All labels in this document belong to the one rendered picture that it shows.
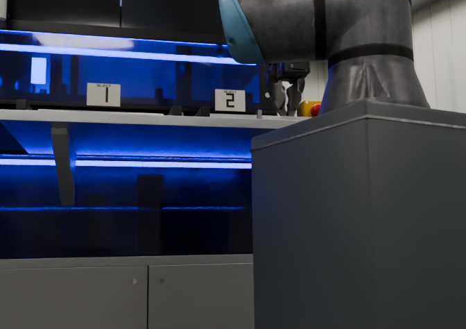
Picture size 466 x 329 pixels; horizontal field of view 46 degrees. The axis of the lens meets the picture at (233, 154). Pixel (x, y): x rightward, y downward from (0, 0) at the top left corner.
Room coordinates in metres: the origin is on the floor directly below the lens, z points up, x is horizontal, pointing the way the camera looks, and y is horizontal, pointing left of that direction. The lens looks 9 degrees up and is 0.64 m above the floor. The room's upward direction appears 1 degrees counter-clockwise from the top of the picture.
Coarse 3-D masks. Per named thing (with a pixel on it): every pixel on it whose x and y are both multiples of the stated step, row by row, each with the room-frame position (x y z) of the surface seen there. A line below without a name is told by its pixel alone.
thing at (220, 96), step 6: (216, 90) 1.45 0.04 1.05; (222, 90) 1.45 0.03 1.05; (228, 90) 1.46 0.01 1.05; (234, 90) 1.46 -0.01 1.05; (240, 90) 1.47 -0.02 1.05; (216, 96) 1.45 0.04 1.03; (222, 96) 1.45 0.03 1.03; (228, 96) 1.46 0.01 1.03; (234, 96) 1.46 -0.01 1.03; (240, 96) 1.47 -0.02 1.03; (216, 102) 1.45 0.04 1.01; (222, 102) 1.45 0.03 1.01; (234, 102) 1.46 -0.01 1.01; (240, 102) 1.47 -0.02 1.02; (216, 108) 1.45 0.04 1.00; (222, 108) 1.45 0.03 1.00; (228, 108) 1.46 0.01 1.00; (234, 108) 1.46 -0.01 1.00; (240, 108) 1.47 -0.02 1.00
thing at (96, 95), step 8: (88, 88) 1.37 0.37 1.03; (96, 88) 1.38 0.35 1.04; (104, 88) 1.38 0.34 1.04; (112, 88) 1.39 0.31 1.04; (120, 88) 1.39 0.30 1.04; (88, 96) 1.37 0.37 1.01; (96, 96) 1.38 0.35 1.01; (104, 96) 1.38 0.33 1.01; (112, 96) 1.39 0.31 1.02; (88, 104) 1.37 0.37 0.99; (96, 104) 1.38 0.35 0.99; (104, 104) 1.38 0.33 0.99; (112, 104) 1.39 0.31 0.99
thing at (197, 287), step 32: (128, 256) 1.40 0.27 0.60; (160, 256) 1.42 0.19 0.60; (192, 256) 1.44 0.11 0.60; (224, 256) 1.46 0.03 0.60; (0, 288) 1.33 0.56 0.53; (32, 288) 1.35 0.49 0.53; (64, 288) 1.36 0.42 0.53; (96, 288) 1.38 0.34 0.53; (128, 288) 1.40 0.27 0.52; (160, 288) 1.42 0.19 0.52; (192, 288) 1.44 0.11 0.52; (224, 288) 1.46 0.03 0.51; (0, 320) 1.33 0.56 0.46; (32, 320) 1.35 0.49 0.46; (64, 320) 1.36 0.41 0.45; (96, 320) 1.38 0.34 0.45; (128, 320) 1.40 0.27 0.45; (160, 320) 1.42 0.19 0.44; (192, 320) 1.44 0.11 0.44; (224, 320) 1.46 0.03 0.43
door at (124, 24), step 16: (128, 0) 1.41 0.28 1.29; (144, 0) 1.42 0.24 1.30; (160, 0) 1.43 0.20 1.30; (176, 0) 1.44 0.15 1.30; (192, 0) 1.45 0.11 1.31; (208, 0) 1.46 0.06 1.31; (128, 16) 1.41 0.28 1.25; (144, 16) 1.42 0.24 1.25; (160, 16) 1.43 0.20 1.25; (176, 16) 1.44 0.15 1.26; (192, 16) 1.45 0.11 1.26; (208, 16) 1.46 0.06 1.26; (192, 32) 1.45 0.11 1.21; (208, 32) 1.46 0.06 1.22
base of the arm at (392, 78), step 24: (360, 48) 0.68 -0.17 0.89; (384, 48) 0.67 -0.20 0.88; (336, 72) 0.70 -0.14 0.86; (360, 72) 0.67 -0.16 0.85; (384, 72) 0.67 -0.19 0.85; (408, 72) 0.68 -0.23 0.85; (336, 96) 0.69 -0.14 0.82; (360, 96) 0.67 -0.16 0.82; (384, 96) 0.66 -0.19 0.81; (408, 96) 0.66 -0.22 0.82
